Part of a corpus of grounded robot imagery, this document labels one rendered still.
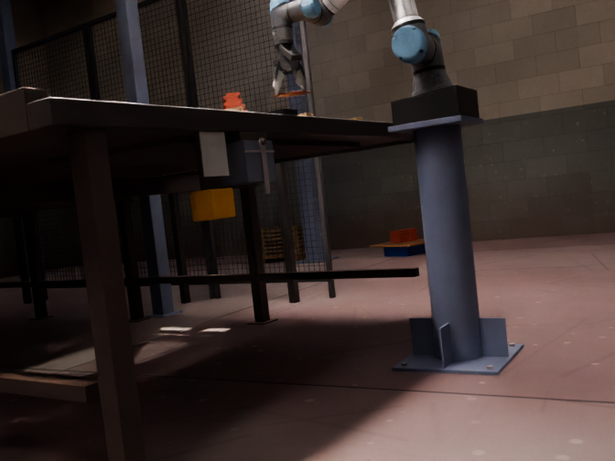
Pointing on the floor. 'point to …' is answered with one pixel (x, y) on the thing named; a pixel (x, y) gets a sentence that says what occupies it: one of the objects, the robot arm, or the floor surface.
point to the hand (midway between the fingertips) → (291, 92)
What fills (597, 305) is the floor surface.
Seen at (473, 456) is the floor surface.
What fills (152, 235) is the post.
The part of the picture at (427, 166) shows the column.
